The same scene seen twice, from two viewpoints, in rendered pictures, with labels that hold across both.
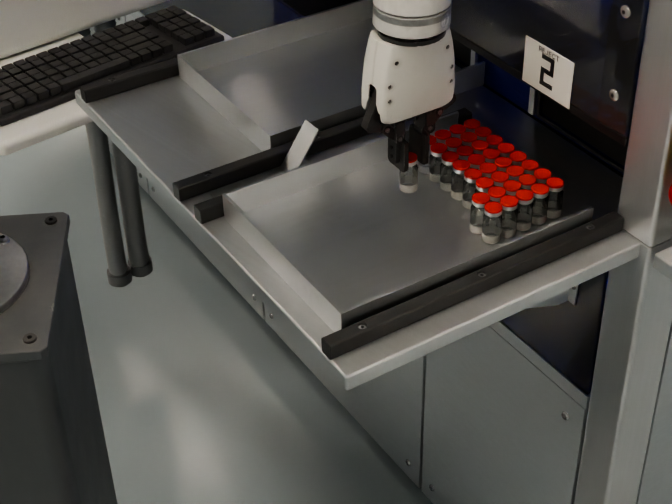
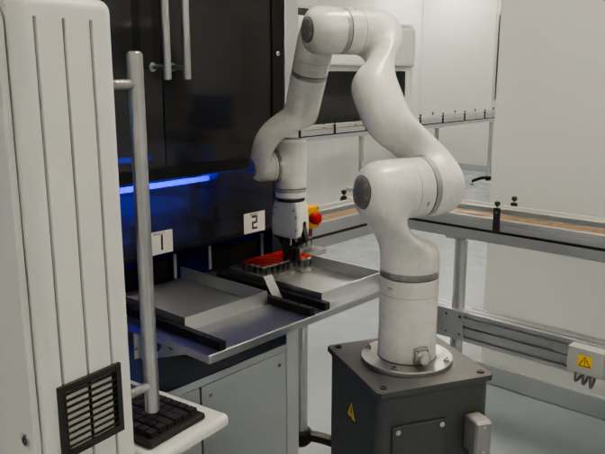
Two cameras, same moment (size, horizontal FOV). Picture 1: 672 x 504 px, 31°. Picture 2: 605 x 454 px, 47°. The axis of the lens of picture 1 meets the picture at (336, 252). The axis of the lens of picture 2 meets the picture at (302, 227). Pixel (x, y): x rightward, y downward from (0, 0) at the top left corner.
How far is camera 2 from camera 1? 240 cm
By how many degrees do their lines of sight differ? 95
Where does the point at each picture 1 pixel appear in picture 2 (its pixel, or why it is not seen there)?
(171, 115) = (231, 328)
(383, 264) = (335, 281)
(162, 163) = (282, 322)
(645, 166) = not seen: hidden behind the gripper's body
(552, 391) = (272, 361)
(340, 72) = (175, 300)
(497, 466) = (251, 441)
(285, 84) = (191, 309)
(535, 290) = not seen: hidden behind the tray
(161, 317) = not seen: outside the picture
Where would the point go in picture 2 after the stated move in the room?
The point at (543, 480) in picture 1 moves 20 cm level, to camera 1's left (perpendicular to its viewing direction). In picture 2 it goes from (274, 412) to (290, 443)
